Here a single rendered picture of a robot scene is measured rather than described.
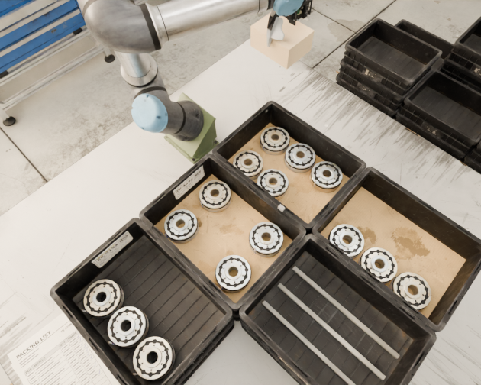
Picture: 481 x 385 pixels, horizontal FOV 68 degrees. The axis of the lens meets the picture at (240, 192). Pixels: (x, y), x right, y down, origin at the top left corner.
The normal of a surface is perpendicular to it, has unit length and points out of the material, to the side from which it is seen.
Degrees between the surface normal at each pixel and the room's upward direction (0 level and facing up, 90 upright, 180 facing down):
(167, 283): 0
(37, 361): 0
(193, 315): 0
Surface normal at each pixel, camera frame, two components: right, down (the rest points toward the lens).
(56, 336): -0.02, -0.47
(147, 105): -0.42, 0.17
